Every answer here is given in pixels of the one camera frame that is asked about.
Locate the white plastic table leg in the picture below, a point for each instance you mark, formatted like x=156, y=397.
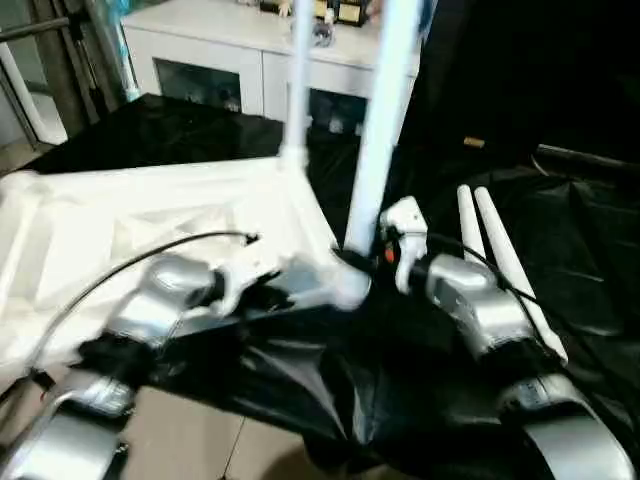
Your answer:
x=470, y=220
x=500, y=240
x=297, y=90
x=380, y=125

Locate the white plastic table top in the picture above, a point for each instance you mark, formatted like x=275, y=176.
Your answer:
x=150, y=200

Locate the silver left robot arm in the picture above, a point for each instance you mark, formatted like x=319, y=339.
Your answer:
x=150, y=300

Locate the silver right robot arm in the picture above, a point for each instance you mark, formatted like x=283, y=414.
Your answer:
x=480, y=300

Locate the small white cup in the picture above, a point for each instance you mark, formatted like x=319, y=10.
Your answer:
x=335, y=125

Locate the small tan block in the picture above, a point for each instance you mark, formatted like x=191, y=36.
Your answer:
x=474, y=141

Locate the black mat cover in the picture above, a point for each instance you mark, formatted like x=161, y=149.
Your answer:
x=575, y=225

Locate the long black pole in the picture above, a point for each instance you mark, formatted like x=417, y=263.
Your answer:
x=590, y=156

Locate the grey item on cabinet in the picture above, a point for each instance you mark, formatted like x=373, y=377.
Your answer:
x=322, y=32

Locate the white cabinet with glass doors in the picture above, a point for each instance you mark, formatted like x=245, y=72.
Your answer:
x=210, y=45

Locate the grey metal rack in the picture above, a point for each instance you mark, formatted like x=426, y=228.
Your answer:
x=65, y=60

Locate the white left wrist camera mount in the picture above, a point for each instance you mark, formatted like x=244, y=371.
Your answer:
x=250, y=280

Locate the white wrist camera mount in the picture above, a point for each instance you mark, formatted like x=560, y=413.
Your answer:
x=407, y=225
x=250, y=280

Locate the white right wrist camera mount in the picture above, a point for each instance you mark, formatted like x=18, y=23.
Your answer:
x=407, y=225

